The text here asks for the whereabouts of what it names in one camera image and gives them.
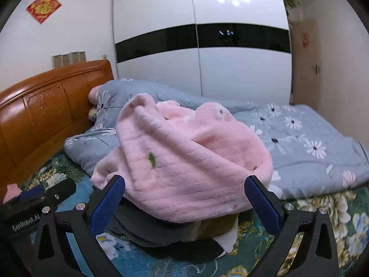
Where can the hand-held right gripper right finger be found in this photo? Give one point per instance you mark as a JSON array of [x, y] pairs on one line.
[[263, 205]]

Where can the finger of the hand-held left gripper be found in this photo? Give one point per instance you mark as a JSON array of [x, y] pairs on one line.
[[62, 189], [31, 192]]

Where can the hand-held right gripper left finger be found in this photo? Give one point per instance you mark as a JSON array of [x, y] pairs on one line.
[[108, 202]]

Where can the pink fleece pajama pants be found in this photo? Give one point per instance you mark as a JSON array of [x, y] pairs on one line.
[[187, 155]]

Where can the dark grey garment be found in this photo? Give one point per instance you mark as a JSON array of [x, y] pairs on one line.
[[144, 228]]

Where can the teal floral blanket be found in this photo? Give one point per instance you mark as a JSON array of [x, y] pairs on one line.
[[253, 251]]

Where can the olive garment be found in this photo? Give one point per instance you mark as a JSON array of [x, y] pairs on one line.
[[216, 228]]

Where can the wooden headboard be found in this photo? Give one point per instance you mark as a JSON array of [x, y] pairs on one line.
[[43, 115]]

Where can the grey floral duvet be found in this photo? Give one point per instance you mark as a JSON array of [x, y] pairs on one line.
[[302, 138]]

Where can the black and white garment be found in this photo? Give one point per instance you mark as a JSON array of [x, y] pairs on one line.
[[201, 251]]

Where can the pink floral pillow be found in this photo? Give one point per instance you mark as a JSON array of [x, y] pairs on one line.
[[91, 114]]

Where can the plain pink pillow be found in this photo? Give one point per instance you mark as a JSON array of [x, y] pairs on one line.
[[94, 95]]

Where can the beige door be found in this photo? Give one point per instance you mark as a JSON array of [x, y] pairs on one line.
[[305, 69]]

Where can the white wardrobe with black band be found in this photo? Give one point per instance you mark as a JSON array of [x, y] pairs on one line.
[[201, 63]]

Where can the wall switch panel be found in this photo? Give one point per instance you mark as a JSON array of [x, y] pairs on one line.
[[82, 56], [57, 61], [66, 59], [74, 58]]

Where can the red wall decoration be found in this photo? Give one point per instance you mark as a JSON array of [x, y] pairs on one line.
[[44, 7]]

